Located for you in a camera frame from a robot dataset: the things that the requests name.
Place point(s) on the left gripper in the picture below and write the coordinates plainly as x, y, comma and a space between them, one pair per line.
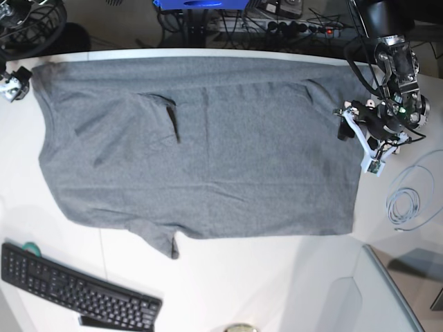
381, 129

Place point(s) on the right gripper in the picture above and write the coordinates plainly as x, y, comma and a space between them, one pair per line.
16, 87

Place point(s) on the grey t-shirt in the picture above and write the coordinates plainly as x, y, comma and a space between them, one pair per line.
210, 147

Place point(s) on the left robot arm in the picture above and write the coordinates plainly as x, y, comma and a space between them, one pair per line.
385, 25

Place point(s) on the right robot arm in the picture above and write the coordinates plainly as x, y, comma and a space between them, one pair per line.
27, 29

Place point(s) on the black power strip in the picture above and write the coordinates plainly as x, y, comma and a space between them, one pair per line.
294, 28

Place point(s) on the blue box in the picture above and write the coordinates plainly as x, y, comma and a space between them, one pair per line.
201, 4

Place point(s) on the green tape roll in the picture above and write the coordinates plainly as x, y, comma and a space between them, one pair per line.
32, 248

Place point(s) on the round brass object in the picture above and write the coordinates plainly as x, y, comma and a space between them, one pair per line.
240, 327

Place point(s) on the black computer keyboard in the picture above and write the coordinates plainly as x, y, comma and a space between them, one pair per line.
104, 304

